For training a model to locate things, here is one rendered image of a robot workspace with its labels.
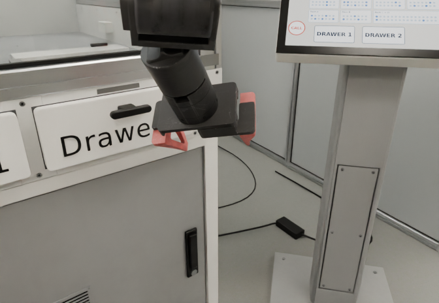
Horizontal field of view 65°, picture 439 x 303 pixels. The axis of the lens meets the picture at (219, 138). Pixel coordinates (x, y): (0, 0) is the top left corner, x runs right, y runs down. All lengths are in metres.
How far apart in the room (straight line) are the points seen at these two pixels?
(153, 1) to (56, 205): 0.50
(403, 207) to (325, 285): 0.73
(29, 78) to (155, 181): 0.33
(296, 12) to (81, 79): 0.55
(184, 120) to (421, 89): 1.42
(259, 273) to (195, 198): 0.77
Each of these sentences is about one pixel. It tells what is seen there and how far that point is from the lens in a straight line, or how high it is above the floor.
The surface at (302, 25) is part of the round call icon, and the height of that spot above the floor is 1.02.
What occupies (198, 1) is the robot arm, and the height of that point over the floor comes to 1.09.
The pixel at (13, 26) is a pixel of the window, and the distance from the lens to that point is 0.62.
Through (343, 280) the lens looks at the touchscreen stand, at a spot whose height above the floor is 0.17.
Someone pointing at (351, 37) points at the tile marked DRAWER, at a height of 1.00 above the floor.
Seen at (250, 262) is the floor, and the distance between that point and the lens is 1.61.
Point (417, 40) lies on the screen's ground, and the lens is 0.93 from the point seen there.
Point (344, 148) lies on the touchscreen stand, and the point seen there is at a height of 0.67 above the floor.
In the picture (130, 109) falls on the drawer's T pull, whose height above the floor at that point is 0.91.
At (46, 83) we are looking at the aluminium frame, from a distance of 0.62.
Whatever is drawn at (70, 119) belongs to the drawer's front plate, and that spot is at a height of 0.90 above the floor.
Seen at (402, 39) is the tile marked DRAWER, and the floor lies 1.00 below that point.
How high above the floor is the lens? 1.10
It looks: 23 degrees down
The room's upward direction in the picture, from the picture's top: straight up
